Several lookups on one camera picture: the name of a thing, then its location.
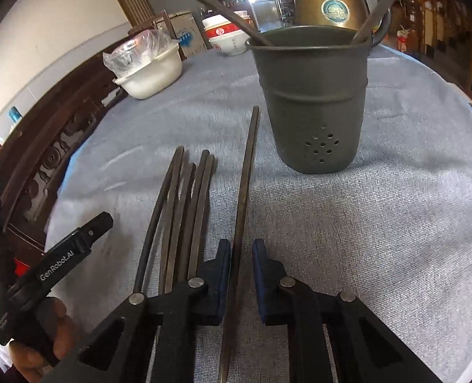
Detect person's left hand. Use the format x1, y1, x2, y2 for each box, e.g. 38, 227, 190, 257
9, 297, 82, 382

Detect grey table cloth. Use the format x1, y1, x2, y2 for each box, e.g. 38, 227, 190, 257
47, 47, 472, 382

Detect dark carved wooden cabinet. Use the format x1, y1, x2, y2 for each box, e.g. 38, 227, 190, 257
0, 53, 127, 266

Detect teal thermos bottle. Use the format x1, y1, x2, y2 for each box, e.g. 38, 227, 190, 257
9, 106, 22, 124

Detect blue table cover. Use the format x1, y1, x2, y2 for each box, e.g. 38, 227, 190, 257
378, 43, 472, 111

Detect white basin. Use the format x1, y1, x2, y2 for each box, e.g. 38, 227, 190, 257
113, 42, 182, 100

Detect grey utensil holder cup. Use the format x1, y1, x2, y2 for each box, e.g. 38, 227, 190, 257
246, 25, 372, 174

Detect clear plastic bag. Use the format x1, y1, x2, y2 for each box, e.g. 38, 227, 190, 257
102, 29, 178, 78

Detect stacked red white bowls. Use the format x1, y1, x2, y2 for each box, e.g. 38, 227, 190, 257
202, 15, 249, 56

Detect wooden dining chair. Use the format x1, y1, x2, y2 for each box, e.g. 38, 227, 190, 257
126, 11, 179, 62

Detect wooden staircase railing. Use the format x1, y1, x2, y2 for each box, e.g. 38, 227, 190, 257
399, 0, 472, 93

